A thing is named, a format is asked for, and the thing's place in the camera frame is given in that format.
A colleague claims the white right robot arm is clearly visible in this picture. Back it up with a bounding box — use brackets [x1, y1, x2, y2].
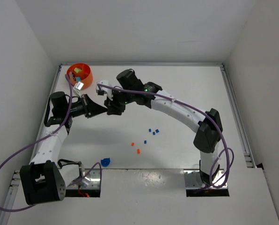
[96, 69, 223, 186]

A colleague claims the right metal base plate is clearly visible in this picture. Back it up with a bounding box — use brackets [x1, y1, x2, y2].
[184, 169, 225, 190]

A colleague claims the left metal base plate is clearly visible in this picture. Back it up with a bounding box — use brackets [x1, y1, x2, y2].
[60, 168, 101, 189]

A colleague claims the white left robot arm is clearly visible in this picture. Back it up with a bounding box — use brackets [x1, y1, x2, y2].
[20, 91, 107, 205]

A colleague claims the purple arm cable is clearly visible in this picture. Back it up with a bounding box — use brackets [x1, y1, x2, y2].
[97, 84, 234, 189]
[0, 74, 103, 212]

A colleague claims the orange divided round container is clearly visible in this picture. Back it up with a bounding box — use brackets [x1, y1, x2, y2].
[67, 63, 93, 90]

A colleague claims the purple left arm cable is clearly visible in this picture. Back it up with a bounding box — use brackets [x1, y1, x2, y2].
[0, 74, 103, 212]

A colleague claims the metal base plate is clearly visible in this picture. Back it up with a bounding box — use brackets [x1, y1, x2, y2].
[60, 168, 101, 189]
[184, 169, 225, 190]

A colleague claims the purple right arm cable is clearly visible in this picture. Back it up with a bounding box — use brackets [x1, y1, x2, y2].
[97, 84, 234, 189]

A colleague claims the aluminium table frame rail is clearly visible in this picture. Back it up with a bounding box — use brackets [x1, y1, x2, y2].
[220, 64, 257, 168]

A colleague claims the blue rounded lego piece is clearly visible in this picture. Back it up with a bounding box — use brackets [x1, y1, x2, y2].
[100, 158, 110, 167]

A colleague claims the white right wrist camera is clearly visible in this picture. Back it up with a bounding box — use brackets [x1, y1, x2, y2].
[96, 80, 113, 100]

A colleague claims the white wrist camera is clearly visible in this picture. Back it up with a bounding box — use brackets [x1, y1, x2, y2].
[96, 80, 113, 100]
[73, 81, 84, 97]

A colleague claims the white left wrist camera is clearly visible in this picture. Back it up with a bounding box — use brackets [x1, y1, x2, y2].
[73, 81, 84, 97]

